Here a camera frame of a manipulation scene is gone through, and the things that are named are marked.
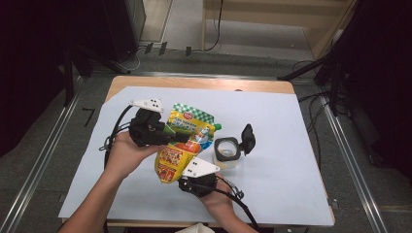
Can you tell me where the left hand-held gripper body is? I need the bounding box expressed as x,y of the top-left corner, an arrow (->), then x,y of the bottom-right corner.
128,98 -> 169,148

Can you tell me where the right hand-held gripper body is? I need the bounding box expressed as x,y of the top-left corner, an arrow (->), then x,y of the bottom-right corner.
178,157 -> 222,198

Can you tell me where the yellow green spout pouch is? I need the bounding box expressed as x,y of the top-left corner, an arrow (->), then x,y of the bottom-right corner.
154,102 -> 223,184

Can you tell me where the clear jar with black lid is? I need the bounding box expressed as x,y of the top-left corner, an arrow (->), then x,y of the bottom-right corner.
212,123 -> 257,170

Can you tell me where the person's right hand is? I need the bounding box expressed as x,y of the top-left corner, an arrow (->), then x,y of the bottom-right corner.
198,173 -> 237,216

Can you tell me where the person's left hand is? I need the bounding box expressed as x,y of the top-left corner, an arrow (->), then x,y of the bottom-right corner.
103,131 -> 164,181

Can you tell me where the white cloth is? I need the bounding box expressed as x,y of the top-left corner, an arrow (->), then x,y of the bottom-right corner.
174,222 -> 217,233

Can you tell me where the black metal stand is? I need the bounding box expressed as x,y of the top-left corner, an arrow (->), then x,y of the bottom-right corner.
277,48 -> 346,116
59,43 -> 132,108

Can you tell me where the black cabinet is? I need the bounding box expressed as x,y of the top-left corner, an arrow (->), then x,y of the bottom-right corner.
102,0 -> 147,63

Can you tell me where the black curtain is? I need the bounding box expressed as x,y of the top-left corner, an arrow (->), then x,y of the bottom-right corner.
0,0 -> 108,159
324,0 -> 412,185

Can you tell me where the left hand-held gripper cable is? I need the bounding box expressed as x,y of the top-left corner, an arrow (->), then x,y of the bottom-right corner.
98,105 -> 135,169

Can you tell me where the white floor cable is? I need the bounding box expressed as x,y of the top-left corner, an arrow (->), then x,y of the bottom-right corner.
118,47 -> 144,73

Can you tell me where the light wooden frame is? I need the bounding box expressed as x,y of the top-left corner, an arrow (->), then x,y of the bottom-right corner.
200,0 -> 359,60

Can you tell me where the long metal floor rail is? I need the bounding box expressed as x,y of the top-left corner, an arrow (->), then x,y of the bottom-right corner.
0,77 -> 86,233
319,95 -> 390,233

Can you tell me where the thin black hanging cable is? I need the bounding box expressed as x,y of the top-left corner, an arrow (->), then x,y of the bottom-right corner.
204,0 -> 225,52

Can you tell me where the black floor cable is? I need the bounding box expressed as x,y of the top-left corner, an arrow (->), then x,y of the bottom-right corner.
291,59 -> 336,163

